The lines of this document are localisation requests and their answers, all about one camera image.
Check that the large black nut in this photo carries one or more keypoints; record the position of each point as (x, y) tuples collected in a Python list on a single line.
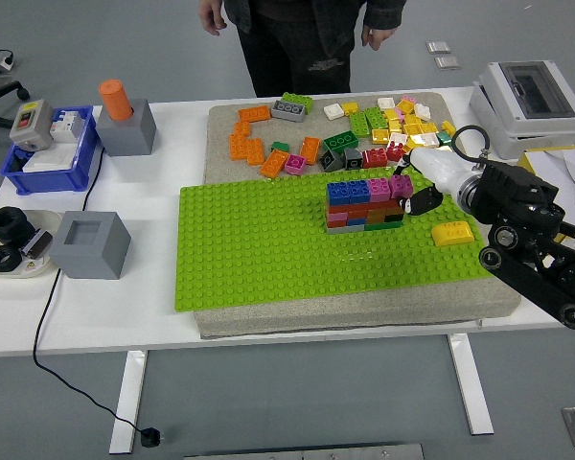
[(2, 225)]

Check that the white electrical enclosure box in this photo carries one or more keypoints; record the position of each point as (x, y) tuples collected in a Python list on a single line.
[(508, 120)]

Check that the grey push-button switch box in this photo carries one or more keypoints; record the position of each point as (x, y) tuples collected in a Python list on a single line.
[(31, 124)]

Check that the white power adapter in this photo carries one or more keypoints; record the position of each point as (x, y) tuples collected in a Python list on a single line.
[(7, 62)]

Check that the silver floor plate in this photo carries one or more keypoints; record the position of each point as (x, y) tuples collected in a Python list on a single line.
[(447, 62), (438, 46)]

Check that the person's left hand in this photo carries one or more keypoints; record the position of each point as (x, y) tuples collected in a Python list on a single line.
[(379, 37)]

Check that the white sheet with yellow edge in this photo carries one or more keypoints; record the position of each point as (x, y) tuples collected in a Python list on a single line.
[(565, 165)]

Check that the small blue toy brick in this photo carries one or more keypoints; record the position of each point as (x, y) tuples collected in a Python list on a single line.
[(357, 222)]

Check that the black power plug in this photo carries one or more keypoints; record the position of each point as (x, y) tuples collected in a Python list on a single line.
[(151, 437)]

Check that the grey-brown foam mat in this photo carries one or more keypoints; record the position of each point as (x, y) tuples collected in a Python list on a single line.
[(220, 129)]

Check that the small dark green brick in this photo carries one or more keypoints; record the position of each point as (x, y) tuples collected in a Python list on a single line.
[(280, 146), (444, 138)]

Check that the black grey sloped brick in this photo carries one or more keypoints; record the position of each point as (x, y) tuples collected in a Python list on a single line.
[(353, 159)]

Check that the white tray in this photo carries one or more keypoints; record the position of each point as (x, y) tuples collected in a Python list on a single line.
[(38, 220)]

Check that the small pink toy brick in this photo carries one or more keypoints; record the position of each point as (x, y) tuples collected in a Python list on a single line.
[(336, 218)]

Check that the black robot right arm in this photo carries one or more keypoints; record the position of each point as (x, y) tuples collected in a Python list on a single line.
[(522, 201)]

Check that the yellow curved toy brick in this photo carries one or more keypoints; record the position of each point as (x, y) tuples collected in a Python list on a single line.
[(453, 235)]

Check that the green studded baseplate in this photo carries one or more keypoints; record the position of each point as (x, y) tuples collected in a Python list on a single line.
[(249, 249)]

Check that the white toy brick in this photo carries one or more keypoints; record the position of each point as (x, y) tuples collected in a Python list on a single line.
[(386, 103), (422, 111), (430, 139), (397, 138), (334, 111)]

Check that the orange cylinder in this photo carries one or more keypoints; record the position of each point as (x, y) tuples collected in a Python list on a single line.
[(116, 100)]

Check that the grey block with square hole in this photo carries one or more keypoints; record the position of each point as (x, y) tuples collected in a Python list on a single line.
[(88, 254)]

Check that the lime green long brick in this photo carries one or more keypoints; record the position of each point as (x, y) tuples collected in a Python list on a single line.
[(297, 100)]

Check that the magenta toy brick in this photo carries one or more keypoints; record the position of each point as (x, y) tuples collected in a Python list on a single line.
[(295, 165), (398, 187)]

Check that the black grey toy brick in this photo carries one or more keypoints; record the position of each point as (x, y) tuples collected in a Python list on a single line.
[(330, 160)]

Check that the blue plastic bin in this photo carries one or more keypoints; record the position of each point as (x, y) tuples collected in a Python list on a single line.
[(76, 167)]

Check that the long red toy brick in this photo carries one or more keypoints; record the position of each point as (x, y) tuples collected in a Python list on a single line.
[(347, 209)]

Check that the black office chair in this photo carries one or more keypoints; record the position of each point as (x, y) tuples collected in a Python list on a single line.
[(0, 91)]

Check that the grey flat toy brick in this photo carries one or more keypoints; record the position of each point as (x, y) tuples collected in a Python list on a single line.
[(345, 230)]

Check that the person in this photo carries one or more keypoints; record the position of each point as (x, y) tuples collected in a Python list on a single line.
[(292, 48)]

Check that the white circuit breaker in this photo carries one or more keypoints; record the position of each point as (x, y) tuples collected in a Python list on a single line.
[(67, 125)]

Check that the grey long toy brick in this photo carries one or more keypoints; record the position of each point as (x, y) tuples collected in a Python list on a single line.
[(287, 111)]

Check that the white table leg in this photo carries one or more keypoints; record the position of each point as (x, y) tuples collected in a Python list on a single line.
[(469, 383), (128, 402)]

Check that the lime green toy brick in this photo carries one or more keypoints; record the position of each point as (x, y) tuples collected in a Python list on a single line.
[(376, 118), (360, 123)]

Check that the orange toy brick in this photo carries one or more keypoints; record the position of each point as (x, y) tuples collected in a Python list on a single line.
[(274, 164), (254, 114), (376, 215), (242, 128), (255, 151), (238, 147), (310, 150)]

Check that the grey block with round hole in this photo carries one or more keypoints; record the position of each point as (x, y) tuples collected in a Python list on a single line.
[(127, 134)]

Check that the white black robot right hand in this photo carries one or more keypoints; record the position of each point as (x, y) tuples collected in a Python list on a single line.
[(438, 167)]

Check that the person's left forearm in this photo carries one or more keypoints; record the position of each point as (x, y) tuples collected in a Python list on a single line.
[(385, 12)]

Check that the white wall switch plate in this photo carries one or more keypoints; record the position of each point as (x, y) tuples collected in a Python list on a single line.
[(48, 159)]

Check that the person's right hand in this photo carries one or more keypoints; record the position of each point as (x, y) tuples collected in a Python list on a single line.
[(213, 16)]

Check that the dark green long brick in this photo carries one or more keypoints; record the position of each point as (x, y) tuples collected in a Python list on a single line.
[(340, 141)]

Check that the dark cylindrical part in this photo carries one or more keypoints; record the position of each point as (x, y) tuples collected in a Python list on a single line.
[(37, 244)]

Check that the green flat toy brick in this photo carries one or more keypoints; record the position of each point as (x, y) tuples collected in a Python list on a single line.
[(383, 226)]

